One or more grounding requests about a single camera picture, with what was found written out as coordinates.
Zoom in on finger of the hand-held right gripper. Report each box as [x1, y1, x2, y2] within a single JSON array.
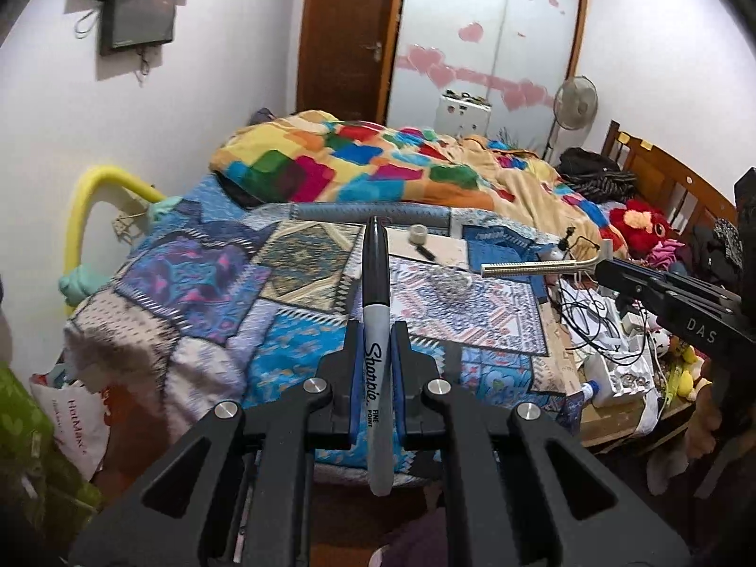
[[617, 294, 739, 348], [593, 257, 742, 311]]

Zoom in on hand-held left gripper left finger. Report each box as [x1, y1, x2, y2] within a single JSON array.
[[68, 319, 365, 567]]

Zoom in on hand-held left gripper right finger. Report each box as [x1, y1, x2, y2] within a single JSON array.
[[392, 322, 692, 567]]

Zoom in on black marker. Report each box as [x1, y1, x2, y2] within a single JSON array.
[[360, 215, 393, 496]]

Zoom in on gold ribbed metal bar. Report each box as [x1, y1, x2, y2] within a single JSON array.
[[481, 240, 615, 277]]

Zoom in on person's right hand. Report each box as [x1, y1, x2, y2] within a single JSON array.
[[684, 381, 729, 469]]

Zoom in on dark clothes pile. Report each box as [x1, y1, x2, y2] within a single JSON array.
[[679, 218, 746, 284]]

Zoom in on white plush toy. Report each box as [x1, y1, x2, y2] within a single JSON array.
[[650, 327, 689, 358]]

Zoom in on yellow plush toy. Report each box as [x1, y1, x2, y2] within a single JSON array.
[[670, 345, 706, 399]]

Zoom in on red plush toy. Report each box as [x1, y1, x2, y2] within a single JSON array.
[[608, 199, 674, 258]]

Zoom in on white plastic tray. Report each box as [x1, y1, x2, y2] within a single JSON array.
[[582, 336, 656, 408]]

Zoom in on silver pump bottle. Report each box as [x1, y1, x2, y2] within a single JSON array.
[[546, 227, 583, 261]]

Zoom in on wooden bed headboard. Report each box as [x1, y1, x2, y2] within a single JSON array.
[[601, 121, 739, 243]]

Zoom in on clear plastic wrapper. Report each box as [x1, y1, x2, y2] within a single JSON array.
[[428, 268, 473, 302]]

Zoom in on black striped clothing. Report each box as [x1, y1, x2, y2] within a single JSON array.
[[558, 147, 639, 205]]

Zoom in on blue patchwork quilt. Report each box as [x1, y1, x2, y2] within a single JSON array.
[[62, 174, 583, 488]]

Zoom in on blue folded cloth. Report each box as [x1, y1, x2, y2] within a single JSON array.
[[464, 223, 547, 266]]

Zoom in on grey foam tube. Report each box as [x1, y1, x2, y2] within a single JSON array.
[[292, 202, 451, 230]]

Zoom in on white standing fan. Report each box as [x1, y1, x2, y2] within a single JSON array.
[[543, 76, 599, 160]]

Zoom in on colourful patch blanket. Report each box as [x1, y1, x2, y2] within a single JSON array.
[[209, 109, 615, 243]]

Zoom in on small white cabinet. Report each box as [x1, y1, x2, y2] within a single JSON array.
[[437, 93, 494, 137]]

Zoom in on white shopping bag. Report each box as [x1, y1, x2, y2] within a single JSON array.
[[29, 381, 113, 482]]

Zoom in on teal cloth tie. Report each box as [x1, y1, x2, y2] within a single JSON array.
[[58, 266, 104, 302]]

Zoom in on wardrobe with heart stickers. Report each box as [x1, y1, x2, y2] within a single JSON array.
[[387, 0, 592, 157]]

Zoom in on green patterned cloth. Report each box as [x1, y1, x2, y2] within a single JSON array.
[[0, 360, 101, 533]]

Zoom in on brown wooden door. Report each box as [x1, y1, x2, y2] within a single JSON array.
[[295, 0, 408, 128]]

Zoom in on tangle of black cables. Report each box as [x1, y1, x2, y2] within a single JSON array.
[[558, 280, 651, 367]]

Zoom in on yellow foam bed rail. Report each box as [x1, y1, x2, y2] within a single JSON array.
[[64, 165, 167, 317]]

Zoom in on small black wall monitor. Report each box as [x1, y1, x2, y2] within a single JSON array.
[[99, 0, 178, 57]]

